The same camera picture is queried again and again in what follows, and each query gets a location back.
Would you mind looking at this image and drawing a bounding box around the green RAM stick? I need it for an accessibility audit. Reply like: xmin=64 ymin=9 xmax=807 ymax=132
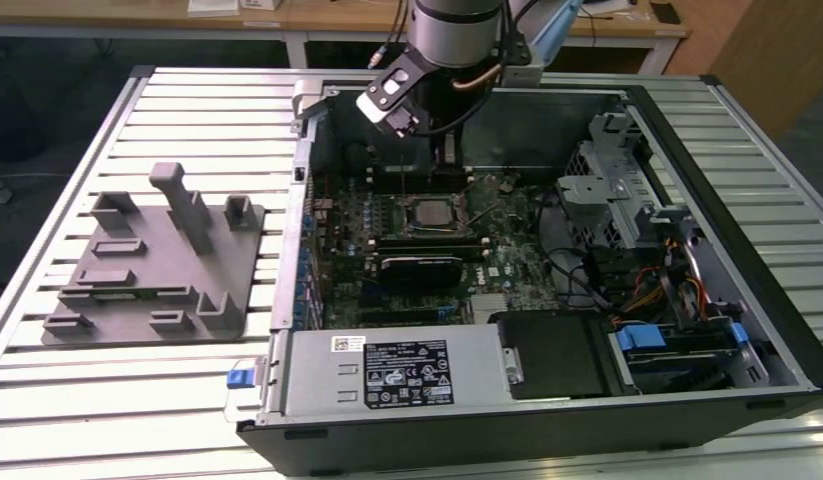
xmin=89 ymin=289 xmax=160 ymax=302

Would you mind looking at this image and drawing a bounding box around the white wrist camera black face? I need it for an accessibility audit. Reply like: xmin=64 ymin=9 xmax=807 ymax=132
xmin=355 ymin=52 xmax=431 ymax=139

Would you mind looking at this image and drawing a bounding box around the black expansion card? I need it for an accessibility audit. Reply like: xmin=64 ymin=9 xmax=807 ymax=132
xmin=375 ymin=254 xmax=467 ymax=297

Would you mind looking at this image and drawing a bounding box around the wooden cabinet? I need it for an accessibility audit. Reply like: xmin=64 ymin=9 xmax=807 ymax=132
xmin=663 ymin=0 xmax=823 ymax=144

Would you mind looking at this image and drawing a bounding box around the grey power supply unit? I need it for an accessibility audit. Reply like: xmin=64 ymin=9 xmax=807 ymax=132
xmin=275 ymin=327 xmax=514 ymax=417

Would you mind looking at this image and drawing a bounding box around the perforated metal drive cage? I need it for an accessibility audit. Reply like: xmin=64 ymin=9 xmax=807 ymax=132
xmin=554 ymin=112 xmax=660 ymax=251

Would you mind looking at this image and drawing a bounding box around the black open PC case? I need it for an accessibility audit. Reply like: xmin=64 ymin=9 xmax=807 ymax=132
xmin=235 ymin=77 xmax=823 ymax=477

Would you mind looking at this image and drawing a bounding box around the blue disk carrier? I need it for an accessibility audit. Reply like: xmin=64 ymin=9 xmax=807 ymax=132
xmin=614 ymin=323 xmax=667 ymax=355

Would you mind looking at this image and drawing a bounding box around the thin black camera cable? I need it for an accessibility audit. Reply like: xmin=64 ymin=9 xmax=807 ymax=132
xmin=409 ymin=89 xmax=493 ymax=138

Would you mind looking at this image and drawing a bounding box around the green motherboard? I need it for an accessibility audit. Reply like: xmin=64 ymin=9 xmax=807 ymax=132
xmin=303 ymin=167 xmax=570 ymax=329

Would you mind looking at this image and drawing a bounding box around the silver chipset heatsink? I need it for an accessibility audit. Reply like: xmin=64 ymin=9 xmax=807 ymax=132
xmin=468 ymin=294 xmax=511 ymax=322

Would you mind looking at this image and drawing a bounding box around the silver CPU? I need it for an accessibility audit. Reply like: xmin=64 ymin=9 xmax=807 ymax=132
xmin=409 ymin=197 xmax=456 ymax=229

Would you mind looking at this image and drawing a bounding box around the metal disk bay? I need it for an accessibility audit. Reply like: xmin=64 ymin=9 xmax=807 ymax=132
xmin=607 ymin=299 xmax=774 ymax=397

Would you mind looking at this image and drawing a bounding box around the black phone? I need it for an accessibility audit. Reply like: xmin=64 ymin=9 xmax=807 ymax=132
xmin=650 ymin=1 xmax=683 ymax=25

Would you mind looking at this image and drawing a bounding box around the black cable silver plug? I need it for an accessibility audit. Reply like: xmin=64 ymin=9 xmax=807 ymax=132
xmin=367 ymin=0 xmax=412 ymax=70

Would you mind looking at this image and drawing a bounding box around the grey parts rack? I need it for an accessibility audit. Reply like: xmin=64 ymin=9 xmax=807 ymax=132
xmin=41 ymin=160 xmax=269 ymax=346

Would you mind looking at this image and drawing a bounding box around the CPU socket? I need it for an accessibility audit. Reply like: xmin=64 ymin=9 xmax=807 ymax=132
xmin=400 ymin=193 xmax=469 ymax=237

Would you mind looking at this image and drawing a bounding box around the wooden desk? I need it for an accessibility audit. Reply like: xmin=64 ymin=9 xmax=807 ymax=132
xmin=0 ymin=0 xmax=692 ymax=76

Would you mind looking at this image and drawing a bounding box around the black RAM slot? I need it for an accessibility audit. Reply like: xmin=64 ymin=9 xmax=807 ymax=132
xmin=367 ymin=164 xmax=473 ymax=181
xmin=376 ymin=246 xmax=487 ymax=262
xmin=375 ymin=236 xmax=484 ymax=251
xmin=368 ymin=176 xmax=477 ymax=195

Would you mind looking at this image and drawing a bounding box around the white paper box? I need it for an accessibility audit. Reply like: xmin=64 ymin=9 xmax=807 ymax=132
xmin=187 ymin=0 xmax=241 ymax=16

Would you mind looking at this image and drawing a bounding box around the black cable brass connector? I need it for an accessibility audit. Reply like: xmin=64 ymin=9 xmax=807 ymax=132
xmin=452 ymin=44 xmax=519 ymax=94

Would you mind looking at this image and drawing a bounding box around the black plastic shroud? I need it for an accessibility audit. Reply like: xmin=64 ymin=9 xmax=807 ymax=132
xmin=495 ymin=309 xmax=634 ymax=401

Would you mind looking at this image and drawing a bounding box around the yellow orange wire bundle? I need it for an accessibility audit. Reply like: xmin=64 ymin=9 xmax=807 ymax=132
xmin=610 ymin=238 xmax=711 ymax=324

